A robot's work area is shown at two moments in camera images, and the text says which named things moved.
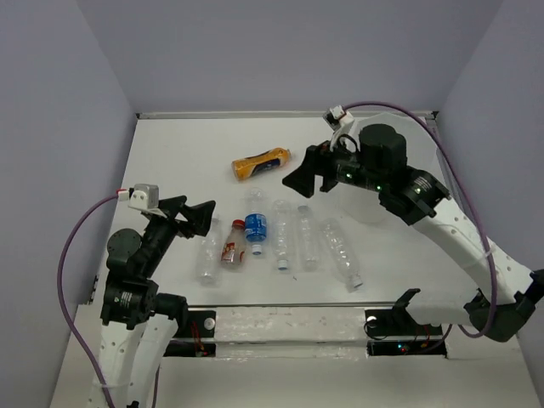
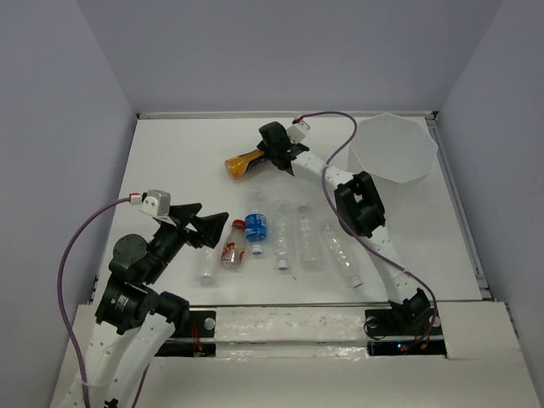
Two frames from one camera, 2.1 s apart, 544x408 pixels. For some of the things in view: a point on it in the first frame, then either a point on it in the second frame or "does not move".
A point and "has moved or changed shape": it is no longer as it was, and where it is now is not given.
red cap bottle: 233,248 does not move
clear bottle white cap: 282,232 does not move
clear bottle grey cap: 309,240 does not move
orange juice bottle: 247,167 has moved or changed shape
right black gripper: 318,160 -> 263,146
